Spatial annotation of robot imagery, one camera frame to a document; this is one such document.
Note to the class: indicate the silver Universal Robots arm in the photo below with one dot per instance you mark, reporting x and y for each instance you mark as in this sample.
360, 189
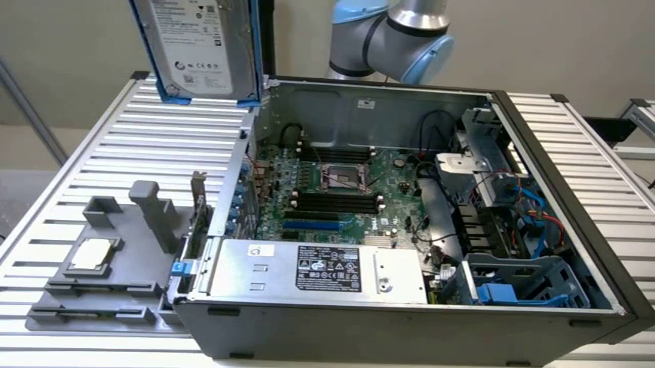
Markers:
379, 42

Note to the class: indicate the hard disk in blue carrier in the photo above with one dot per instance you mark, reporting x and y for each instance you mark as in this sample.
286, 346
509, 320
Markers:
204, 50

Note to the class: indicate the blue plastic disk bay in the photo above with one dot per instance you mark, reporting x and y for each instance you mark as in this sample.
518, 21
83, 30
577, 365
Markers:
538, 280

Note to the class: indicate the CPU socket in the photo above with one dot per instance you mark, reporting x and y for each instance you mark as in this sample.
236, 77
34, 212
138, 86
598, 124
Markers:
344, 177

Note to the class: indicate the black RAM slot bank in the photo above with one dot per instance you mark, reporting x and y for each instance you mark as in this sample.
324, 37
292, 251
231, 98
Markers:
338, 200
335, 154

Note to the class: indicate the black expansion slot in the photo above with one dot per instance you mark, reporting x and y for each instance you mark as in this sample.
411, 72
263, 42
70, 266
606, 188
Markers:
312, 215

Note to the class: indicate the blue expansion slot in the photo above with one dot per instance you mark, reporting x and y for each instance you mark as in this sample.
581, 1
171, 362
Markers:
312, 225

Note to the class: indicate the green motherboard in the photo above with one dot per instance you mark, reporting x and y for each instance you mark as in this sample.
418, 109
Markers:
388, 180

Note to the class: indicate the silver chipset heatsink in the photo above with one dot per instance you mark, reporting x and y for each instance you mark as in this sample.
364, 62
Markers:
380, 241

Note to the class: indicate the silver power supply unit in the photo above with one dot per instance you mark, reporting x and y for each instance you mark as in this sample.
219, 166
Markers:
287, 272

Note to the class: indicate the graphics card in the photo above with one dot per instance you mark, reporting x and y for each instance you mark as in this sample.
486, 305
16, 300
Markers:
198, 214

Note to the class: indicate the metal drive cage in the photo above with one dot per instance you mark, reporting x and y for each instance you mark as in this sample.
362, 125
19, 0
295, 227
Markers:
481, 165

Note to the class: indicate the blue case latch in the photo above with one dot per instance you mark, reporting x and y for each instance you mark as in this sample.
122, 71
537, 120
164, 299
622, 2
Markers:
183, 268

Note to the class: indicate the black open PC case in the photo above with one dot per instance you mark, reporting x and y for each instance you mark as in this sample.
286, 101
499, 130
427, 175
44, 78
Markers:
358, 329

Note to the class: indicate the grey parts rack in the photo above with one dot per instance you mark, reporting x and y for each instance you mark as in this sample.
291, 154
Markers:
128, 276

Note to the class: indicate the silver CPU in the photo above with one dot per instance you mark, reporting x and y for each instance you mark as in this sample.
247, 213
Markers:
94, 253

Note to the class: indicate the grey metal frame leg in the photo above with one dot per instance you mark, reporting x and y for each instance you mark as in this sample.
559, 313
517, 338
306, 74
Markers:
31, 107

